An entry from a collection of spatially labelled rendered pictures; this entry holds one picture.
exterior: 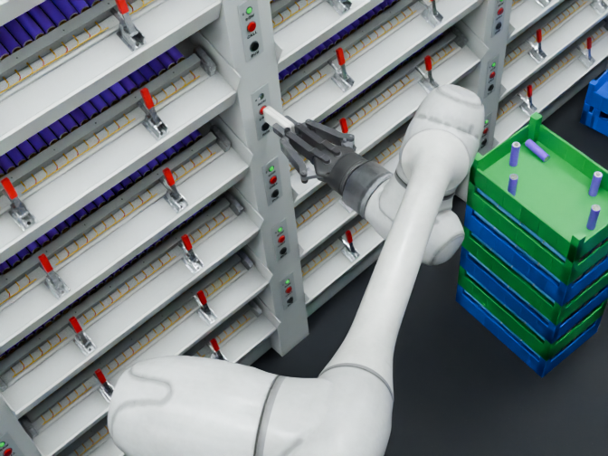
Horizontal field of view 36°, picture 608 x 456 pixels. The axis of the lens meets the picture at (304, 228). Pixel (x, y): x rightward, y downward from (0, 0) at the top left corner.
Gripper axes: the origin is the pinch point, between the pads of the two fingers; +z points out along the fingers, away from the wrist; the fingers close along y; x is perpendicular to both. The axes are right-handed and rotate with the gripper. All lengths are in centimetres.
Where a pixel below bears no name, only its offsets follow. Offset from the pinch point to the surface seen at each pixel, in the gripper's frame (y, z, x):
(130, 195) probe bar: -27.2, 11.1, -6.5
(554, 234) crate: 37, -39, -33
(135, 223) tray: -29.3, 8.2, -10.2
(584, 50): 121, 10, -68
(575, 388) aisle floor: 40, -52, -85
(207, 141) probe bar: -8.9, 11.2, -6.4
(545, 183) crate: 49, -28, -36
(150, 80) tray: -16.2, 13.2, 13.2
